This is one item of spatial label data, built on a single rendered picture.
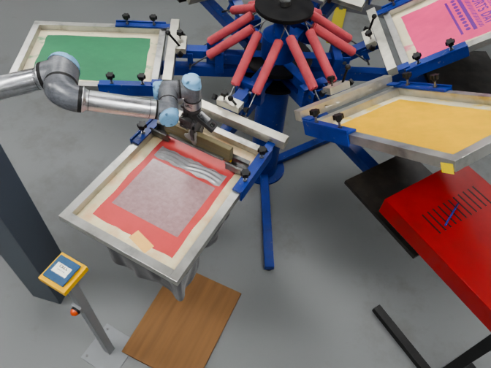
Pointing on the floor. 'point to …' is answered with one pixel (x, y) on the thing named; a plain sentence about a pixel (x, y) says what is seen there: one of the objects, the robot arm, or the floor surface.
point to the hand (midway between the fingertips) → (198, 141)
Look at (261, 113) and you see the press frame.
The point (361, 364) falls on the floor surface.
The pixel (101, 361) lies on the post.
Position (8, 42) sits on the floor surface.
